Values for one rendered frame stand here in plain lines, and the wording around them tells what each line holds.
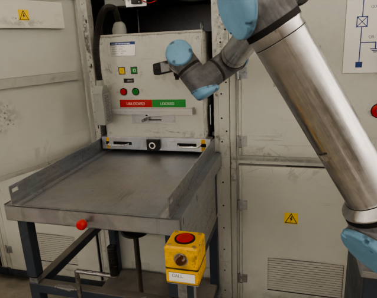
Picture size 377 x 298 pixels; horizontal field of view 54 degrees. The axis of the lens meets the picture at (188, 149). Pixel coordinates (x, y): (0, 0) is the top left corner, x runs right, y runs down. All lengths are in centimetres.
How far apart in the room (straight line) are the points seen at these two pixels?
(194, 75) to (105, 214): 54
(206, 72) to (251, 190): 68
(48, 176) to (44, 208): 24
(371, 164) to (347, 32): 85
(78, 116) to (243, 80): 81
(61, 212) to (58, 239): 101
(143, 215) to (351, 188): 60
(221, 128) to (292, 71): 97
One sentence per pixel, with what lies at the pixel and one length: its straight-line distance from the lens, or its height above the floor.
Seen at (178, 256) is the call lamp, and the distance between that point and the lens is 86.
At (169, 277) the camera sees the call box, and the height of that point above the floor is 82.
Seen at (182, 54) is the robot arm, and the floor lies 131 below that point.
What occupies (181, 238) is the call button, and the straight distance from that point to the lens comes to 88.
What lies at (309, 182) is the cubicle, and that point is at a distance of 171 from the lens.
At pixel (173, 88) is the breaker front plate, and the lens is 165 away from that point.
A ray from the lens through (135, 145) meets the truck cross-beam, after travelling 177.
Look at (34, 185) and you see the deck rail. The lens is 145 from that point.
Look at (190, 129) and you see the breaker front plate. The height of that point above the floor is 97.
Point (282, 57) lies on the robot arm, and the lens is 74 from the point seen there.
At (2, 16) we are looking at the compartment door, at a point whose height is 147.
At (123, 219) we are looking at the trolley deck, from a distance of 116.
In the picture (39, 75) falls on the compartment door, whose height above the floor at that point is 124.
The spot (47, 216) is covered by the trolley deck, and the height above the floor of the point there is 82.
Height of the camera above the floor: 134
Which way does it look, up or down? 16 degrees down
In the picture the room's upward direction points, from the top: 3 degrees counter-clockwise
